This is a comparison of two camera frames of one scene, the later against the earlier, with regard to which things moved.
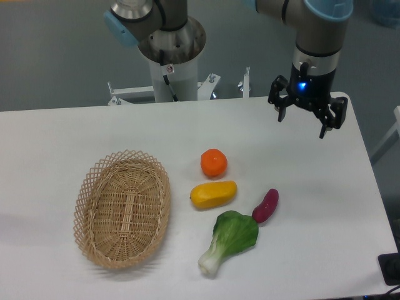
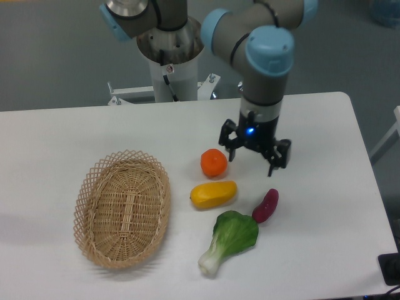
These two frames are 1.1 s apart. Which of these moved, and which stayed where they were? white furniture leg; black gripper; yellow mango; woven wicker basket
Moved: black gripper
Stayed: woven wicker basket; yellow mango; white furniture leg
